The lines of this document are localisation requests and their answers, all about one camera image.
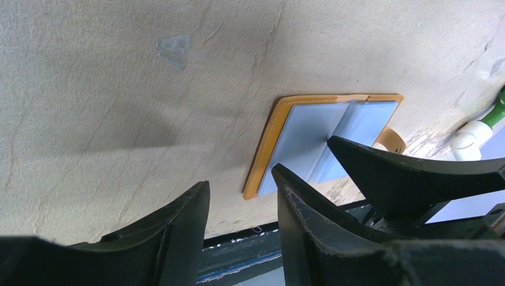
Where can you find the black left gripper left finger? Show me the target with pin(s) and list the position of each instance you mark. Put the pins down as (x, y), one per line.
(162, 248)

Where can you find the yellow leather card holder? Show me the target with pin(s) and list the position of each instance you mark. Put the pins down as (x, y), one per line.
(299, 127)

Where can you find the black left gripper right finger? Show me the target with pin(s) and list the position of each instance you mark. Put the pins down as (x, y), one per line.
(324, 245)

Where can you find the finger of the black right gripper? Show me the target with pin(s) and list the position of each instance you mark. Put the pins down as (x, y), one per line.
(397, 185)

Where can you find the green object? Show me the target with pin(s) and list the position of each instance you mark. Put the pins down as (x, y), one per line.
(497, 112)

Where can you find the white plastic cylinder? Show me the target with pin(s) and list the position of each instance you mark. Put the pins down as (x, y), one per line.
(466, 144)

